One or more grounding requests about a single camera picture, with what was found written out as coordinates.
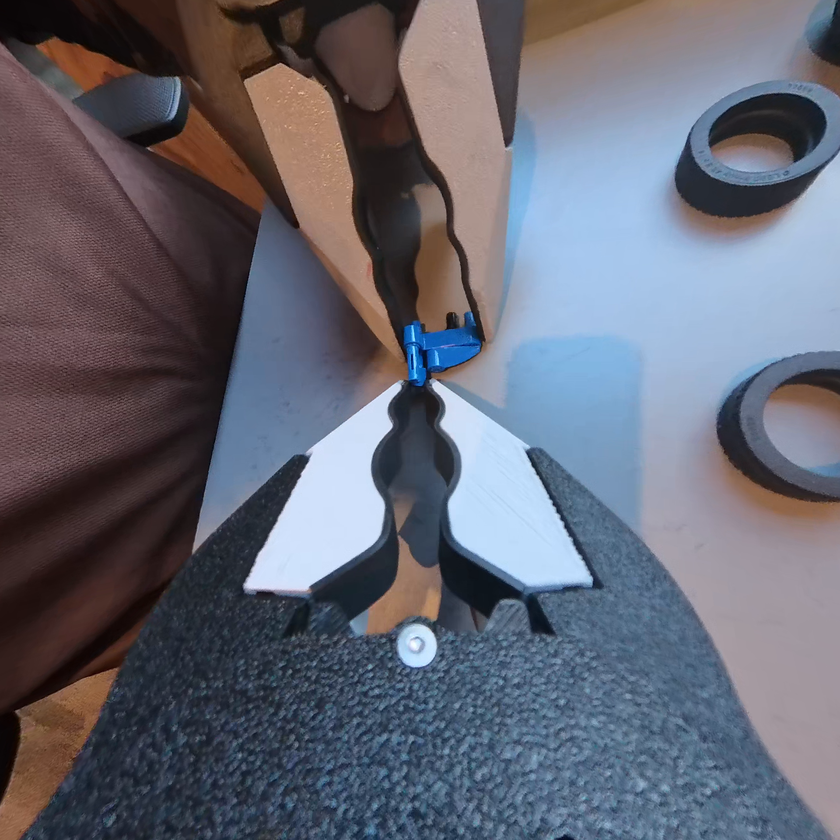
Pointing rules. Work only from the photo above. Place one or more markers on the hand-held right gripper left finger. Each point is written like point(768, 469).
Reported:
point(328, 512)

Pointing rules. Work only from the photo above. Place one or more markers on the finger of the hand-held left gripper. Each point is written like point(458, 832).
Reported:
point(308, 170)
point(459, 144)

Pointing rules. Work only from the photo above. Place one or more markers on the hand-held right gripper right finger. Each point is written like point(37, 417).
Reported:
point(512, 518)

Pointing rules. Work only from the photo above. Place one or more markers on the long blue toy pin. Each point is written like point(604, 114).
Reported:
point(413, 354)

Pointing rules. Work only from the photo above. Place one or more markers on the blue toy brick connector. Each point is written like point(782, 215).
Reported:
point(453, 344)

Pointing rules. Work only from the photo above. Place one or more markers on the grey desk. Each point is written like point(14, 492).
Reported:
point(623, 275)

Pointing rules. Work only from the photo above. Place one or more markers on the grey chair armrest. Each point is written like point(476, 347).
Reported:
point(138, 108)

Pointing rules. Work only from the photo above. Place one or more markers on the black toy tyre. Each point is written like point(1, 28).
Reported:
point(695, 164)
point(741, 433)
point(828, 29)

